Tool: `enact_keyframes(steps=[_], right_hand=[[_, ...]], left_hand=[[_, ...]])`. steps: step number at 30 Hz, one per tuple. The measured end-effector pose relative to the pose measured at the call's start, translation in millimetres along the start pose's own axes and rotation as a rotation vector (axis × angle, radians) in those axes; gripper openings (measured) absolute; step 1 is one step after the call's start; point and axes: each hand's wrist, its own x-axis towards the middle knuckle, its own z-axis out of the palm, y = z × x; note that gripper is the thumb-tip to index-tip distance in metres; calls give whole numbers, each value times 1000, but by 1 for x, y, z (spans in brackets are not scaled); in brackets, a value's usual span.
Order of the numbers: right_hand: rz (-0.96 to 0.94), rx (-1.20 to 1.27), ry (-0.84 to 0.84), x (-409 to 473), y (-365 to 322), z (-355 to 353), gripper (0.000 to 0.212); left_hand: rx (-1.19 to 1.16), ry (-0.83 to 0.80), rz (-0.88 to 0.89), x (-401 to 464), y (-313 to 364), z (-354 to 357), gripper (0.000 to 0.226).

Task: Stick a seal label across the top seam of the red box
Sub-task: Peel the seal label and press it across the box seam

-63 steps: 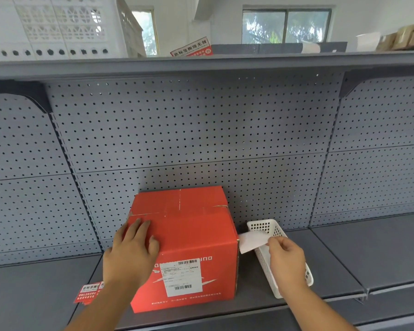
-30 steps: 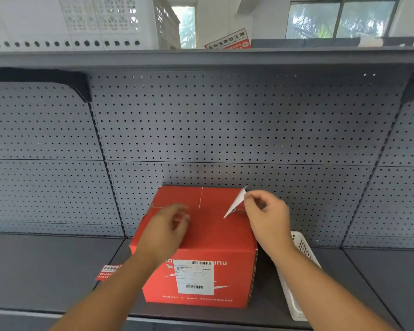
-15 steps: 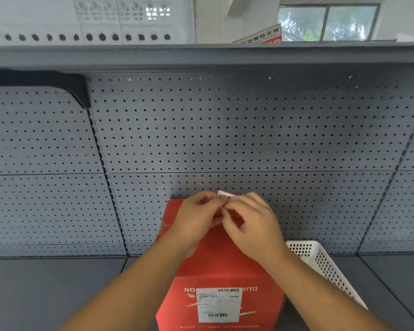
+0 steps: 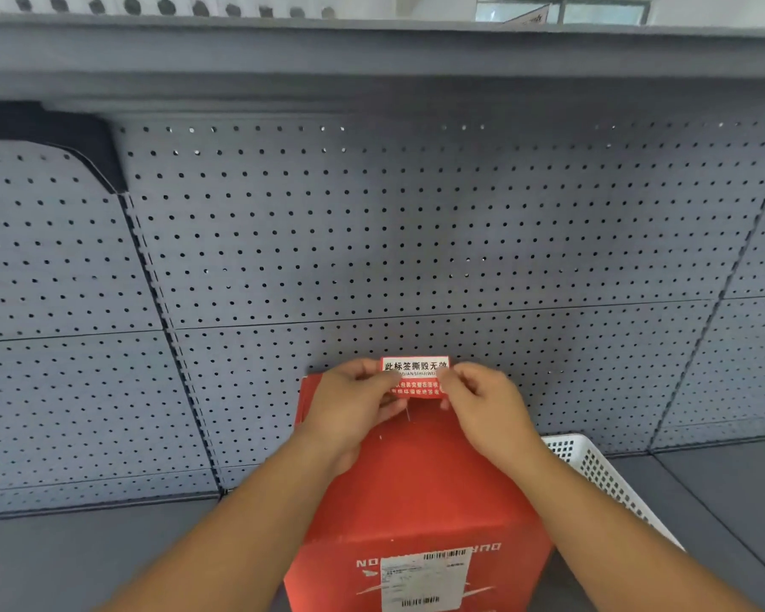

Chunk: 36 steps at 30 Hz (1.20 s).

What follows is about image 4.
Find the person's right hand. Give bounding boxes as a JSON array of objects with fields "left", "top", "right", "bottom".
[{"left": 435, "top": 362, "right": 550, "bottom": 473}]

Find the person's left hand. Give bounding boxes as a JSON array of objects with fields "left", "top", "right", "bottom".
[{"left": 295, "top": 358, "right": 417, "bottom": 480}]

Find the red and white seal sticker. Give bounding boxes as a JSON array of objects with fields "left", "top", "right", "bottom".
[{"left": 381, "top": 357, "right": 452, "bottom": 400}]

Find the person's left forearm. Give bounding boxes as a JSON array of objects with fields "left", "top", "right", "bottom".
[{"left": 96, "top": 432, "right": 358, "bottom": 612}]

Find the person's right forearm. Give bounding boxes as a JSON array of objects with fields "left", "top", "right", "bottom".
[{"left": 484, "top": 438, "right": 761, "bottom": 612}]

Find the red cardboard box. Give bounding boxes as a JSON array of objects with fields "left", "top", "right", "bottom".
[{"left": 283, "top": 373, "right": 557, "bottom": 612}]

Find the grey pegboard back panel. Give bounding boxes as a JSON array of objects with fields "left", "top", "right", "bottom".
[
  {"left": 0, "top": 140, "right": 224, "bottom": 520},
  {"left": 111, "top": 114, "right": 765, "bottom": 491},
  {"left": 650, "top": 175, "right": 765, "bottom": 452}
]

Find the white plastic basket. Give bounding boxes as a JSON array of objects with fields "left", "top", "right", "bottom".
[{"left": 539, "top": 433, "right": 687, "bottom": 553}]

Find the white shipping label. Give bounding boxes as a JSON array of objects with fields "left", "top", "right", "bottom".
[{"left": 379, "top": 548, "right": 474, "bottom": 612}]

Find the grey base shelf board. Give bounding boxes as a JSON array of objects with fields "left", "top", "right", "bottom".
[
  {"left": 548, "top": 436, "right": 765, "bottom": 612},
  {"left": 0, "top": 493, "right": 307, "bottom": 612}
]

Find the grey metal shelf board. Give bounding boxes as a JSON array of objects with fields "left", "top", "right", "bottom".
[{"left": 0, "top": 11, "right": 765, "bottom": 118}]

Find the white pegboard panel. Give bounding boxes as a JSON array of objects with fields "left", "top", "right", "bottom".
[{"left": 0, "top": 0, "right": 348, "bottom": 21}]

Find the window with frame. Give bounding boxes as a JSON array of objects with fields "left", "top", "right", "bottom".
[{"left": 474, "top": 0, "right": 652, "bottom": 26}]

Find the black shelf bracket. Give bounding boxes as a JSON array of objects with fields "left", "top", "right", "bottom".
[{"left": 0, "top": 100, "right": 127, "bottom": 193}]

